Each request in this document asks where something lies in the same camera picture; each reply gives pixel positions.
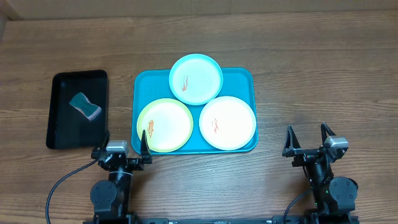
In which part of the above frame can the blue plastic serving tray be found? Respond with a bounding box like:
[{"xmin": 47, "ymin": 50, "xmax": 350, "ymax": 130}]
[{"xmin": 131, "ymin": 67, "xmax": 256, "ymax": 155}]

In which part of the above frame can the light blue plate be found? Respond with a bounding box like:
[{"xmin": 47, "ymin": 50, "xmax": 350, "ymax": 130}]
[{"xmin": 169, "ymin": 54, "xmax": 223, "ymax": 106}]

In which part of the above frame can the white plate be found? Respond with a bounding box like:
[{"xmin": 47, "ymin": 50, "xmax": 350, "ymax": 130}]
[{"xmin": 199, "ymin": 96, "xmax": 257, "ymax": 151}]

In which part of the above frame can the green and pink sponge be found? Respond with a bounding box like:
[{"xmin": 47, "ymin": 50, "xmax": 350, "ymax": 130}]
[{"xmin": 69, "ymin": 92, "xmax": 102, "ymax": 121}]

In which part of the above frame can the black rectangular tray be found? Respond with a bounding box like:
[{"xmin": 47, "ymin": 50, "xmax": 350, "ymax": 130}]
[{"xmin": 46, "ymin": 70, "xmax": 109, "ymax": 149}]

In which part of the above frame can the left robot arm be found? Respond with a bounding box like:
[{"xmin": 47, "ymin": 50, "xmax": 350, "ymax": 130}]
[{"xmin": 90, "ymin": 131, "xmax": 152, "ymax": 224}]

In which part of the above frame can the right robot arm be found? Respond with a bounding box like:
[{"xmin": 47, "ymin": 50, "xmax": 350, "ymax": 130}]
[{"xmin": 282, "ymin": 123, "xmax": 359, "ymax": 224}]

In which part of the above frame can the yellow-green plate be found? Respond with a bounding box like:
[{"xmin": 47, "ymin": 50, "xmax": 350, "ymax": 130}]
[{"xmin": 136, "ymin": 98, "xmax": 193, "ymax": 153}]

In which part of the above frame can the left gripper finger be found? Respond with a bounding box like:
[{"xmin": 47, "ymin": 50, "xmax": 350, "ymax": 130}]
[
  {"xmin": 141, "ymin": 129, "xmax": 152, "ymax": 164},
  {"xmin": 99, "ymin": 130, "xmax": 110, "ymax": 151}
]

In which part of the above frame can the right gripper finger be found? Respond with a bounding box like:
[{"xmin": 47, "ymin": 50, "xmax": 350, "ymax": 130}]
[
  {"xmin": 320, "ymin": 123, "xmax": 336, "ymax": 143},
  {"xmin": 282, "ymin": 125, "xmax": 301, "ymax": 156}
]

